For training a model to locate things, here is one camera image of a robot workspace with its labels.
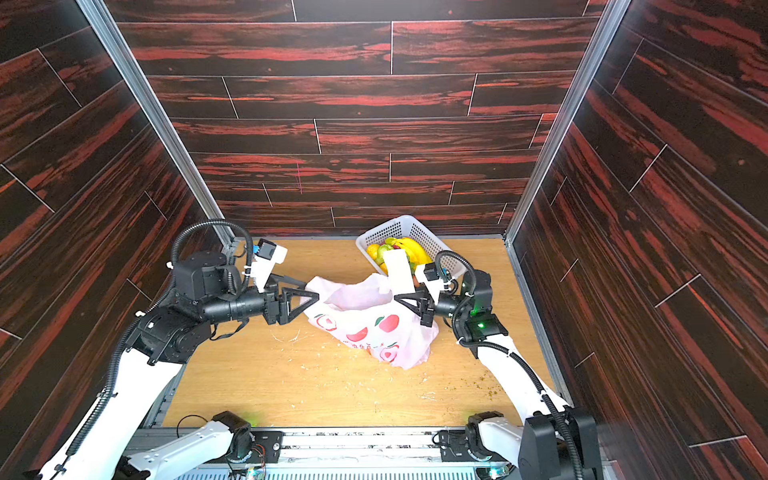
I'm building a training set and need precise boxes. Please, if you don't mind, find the pink plastic bag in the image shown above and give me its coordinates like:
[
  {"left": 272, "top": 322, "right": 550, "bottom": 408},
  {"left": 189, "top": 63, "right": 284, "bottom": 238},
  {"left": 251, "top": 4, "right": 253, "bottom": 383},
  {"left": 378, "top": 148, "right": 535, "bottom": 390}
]
[{"left": 305, "top": 250, "right": 439, "bottom": 370}]

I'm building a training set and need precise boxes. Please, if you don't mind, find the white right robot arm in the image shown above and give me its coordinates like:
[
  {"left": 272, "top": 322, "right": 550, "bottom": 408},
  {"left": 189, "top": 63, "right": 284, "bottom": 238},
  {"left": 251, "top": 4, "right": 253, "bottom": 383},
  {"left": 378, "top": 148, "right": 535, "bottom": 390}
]
[{"left": 395, "top": 263, "right": 604, "bottom": 479}]

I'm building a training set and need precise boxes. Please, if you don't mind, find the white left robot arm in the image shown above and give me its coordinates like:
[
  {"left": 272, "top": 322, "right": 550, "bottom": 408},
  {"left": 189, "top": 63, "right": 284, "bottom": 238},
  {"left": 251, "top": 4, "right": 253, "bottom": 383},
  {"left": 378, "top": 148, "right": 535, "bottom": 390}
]
[{"left": 26, "top": 243, "right": 319, "bottom": 479}]

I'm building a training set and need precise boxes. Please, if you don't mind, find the yellow fake banana bunch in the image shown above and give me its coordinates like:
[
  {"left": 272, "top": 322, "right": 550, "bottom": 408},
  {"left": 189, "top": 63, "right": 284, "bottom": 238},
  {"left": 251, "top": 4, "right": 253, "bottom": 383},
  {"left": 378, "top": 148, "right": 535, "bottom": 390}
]
[{"left": 393, "top": 237, "right": 432, "bottom": 267}]

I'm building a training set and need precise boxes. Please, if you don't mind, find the light green fake fruit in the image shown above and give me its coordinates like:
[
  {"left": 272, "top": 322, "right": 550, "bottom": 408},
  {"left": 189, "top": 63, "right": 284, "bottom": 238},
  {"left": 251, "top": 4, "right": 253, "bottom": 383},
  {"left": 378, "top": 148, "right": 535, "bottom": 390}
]
[{"left": 375, "top": 243, "right": 393, "bottom": 265}]

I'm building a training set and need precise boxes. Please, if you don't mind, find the small yellow fake fruit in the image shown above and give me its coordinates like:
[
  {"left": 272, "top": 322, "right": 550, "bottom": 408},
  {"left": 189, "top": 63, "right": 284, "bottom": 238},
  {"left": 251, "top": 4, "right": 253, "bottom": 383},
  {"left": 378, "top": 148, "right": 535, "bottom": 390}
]
[{"left": 366, "top": 244, "right": 379, "bottom": 260}]

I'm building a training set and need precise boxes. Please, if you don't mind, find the white perforated plastic basket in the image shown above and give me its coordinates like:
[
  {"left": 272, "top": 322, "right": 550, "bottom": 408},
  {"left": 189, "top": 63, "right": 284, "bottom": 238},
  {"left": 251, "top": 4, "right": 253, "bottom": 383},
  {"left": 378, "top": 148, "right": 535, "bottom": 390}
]
[{"left": 356, "top": 215, "right": 449, "bottom": 274}]

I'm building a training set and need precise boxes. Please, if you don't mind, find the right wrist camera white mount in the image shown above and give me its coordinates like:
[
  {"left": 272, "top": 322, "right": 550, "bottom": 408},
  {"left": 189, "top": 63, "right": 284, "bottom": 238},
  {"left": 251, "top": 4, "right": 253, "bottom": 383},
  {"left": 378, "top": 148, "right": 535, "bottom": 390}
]
[{"left": 415, "top": 263, "right": 451, "bottom": 302}]

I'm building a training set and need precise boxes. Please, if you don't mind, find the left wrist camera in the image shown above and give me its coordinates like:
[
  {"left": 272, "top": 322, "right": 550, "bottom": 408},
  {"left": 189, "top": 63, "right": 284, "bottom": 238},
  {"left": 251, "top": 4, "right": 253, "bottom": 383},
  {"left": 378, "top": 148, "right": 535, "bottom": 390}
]
[{"left": 245, "top": 239, "right": 288, "bottom": 293}]

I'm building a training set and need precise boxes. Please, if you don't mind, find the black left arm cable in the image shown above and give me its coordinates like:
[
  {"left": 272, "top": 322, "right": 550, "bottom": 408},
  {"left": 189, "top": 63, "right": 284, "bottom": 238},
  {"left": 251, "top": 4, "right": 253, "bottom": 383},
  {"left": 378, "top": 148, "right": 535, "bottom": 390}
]
[{"left": 59, "top": 219, "right": 256, "bottom": 463}]

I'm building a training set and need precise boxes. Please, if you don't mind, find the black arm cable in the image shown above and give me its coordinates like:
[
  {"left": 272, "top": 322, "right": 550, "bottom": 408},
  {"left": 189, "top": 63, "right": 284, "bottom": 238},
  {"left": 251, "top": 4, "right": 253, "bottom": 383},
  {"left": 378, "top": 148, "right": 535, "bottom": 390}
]
[
  {"left": 59, "top": 219, "right": 256, "bottom": 463},
  {"left": 434, "top": 250, "right": 586, "bottom": 480}
]

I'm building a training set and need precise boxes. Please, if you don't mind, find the metal base rail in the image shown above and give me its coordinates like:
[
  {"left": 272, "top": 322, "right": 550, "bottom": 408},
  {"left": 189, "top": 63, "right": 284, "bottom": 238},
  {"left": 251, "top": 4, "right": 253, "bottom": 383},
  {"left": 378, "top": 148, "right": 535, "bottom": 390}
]
[{"left": 158, "top": 427, "right": 542, "bottom": 479}]

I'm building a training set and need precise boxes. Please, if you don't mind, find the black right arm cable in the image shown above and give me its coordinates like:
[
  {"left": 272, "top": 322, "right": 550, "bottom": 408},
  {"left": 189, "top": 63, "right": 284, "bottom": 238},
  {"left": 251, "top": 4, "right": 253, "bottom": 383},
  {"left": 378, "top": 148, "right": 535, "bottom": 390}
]
[{"left": 434, "top": 250, "right": 586, "bottom": 480}]

